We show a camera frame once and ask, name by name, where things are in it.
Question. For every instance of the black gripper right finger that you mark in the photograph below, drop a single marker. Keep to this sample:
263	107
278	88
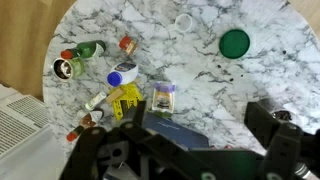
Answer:
280	143

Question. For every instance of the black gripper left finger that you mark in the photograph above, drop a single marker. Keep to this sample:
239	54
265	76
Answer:
90	146

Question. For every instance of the dark blue cardboard box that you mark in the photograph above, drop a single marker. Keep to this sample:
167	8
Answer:
176	131

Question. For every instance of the clear plastic measuring cup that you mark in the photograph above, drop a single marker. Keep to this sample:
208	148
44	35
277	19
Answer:
175	23

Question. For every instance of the brown sauce bottle red cap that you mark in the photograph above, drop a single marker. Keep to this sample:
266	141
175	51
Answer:
86	122

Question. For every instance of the small white tube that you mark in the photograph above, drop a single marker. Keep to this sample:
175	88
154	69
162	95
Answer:
95	100

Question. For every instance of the small wooden block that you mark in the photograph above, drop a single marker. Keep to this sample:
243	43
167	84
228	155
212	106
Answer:
115	95

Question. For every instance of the yellow plastic toy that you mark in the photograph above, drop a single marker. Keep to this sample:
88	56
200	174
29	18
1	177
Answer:
130	96

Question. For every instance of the white bottle with blue cap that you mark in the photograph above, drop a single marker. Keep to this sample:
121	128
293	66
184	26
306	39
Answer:
122	73

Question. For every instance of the open tin can green label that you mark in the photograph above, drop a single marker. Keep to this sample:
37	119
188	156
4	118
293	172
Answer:
66	68

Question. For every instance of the sachet with purple top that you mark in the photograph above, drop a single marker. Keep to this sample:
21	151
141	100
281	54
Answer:
163	98

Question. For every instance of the green bottle with red cap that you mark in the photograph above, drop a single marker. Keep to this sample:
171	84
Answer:
87	49

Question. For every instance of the red cap spice jar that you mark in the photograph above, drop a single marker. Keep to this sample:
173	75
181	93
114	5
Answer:
128	44

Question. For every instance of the round green plastic lid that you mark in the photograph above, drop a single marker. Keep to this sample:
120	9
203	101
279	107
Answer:
234	43

